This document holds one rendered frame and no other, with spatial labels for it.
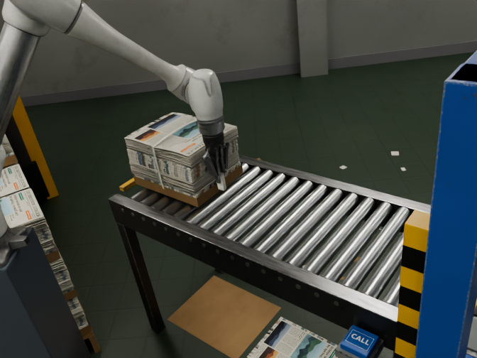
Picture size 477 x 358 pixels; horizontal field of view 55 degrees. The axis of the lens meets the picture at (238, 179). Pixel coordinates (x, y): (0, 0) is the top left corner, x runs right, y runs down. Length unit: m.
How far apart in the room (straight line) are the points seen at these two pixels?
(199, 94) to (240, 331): 1.30
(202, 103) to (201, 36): 3.89
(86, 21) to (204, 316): 1.62
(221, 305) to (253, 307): 0.17
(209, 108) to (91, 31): 0.42
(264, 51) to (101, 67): 1.88
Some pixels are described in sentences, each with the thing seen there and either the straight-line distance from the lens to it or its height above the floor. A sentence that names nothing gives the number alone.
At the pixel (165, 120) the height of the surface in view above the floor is 1.03.
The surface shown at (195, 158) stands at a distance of 1.71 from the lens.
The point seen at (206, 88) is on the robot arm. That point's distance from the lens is 1.49.
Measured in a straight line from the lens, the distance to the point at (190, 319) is 2.49.
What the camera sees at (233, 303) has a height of 0.00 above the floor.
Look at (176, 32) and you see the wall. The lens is 5.39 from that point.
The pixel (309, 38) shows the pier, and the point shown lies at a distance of 5.23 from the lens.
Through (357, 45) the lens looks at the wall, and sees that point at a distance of 5.53.
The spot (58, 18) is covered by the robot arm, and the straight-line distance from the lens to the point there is 1.34.
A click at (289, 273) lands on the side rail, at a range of 1.46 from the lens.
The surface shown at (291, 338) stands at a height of 0.01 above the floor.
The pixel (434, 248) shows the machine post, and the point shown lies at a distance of 0.86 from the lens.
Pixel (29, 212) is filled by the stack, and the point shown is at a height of 0.83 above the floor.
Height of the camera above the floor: 1.80
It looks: 31 degrees down
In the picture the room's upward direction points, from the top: 9 degrees counter-clockwise
